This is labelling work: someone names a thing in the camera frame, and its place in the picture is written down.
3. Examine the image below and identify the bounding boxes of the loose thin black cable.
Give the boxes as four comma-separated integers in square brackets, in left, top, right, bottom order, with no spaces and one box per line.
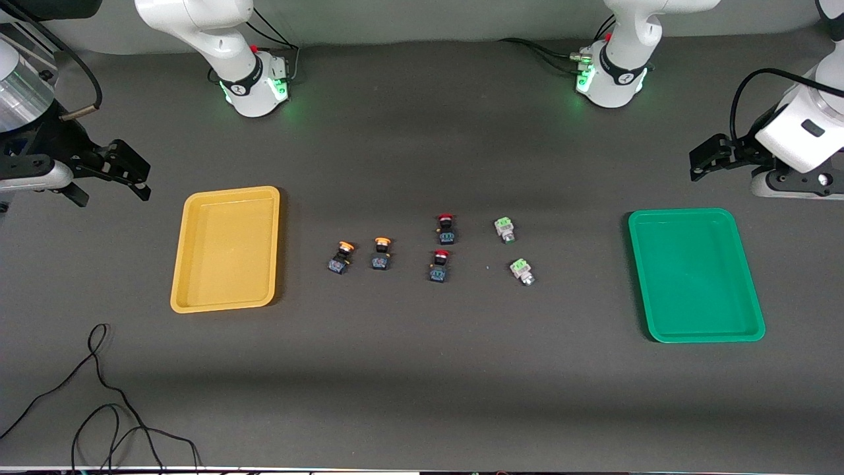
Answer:
[0,323,202,472]

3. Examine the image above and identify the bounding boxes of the black arm base cables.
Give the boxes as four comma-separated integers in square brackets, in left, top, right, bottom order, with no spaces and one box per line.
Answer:
[498,16,617,73]
[210,3,301,85]

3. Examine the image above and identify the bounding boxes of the black right arm base cables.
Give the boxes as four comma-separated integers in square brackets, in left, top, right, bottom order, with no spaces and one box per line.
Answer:
[210,3,301,85]

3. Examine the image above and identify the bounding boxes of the green plastic tray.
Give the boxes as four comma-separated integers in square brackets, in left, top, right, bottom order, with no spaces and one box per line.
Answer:
[627,208,766,344]

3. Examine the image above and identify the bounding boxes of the black left arm base cables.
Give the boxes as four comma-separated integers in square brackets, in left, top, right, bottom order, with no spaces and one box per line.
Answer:
[498,16,617,73]

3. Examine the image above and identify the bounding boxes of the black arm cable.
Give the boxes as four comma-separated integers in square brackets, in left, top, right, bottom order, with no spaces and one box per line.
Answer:
[10,0,104,123]
[729,68,822,143]

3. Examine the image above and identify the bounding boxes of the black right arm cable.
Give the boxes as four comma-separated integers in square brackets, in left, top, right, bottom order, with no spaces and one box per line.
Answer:
[10,0,104,123]

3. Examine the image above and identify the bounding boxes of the yellow plastic tray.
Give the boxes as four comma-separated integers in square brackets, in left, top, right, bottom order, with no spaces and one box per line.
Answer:
[170,186,286,313]

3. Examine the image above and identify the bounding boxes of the dark grey table mat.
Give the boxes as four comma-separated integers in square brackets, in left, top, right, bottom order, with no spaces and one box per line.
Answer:
[0,26,844,472]

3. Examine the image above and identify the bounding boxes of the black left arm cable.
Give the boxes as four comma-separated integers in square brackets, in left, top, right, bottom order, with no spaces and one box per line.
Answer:
[729,68,822,143]

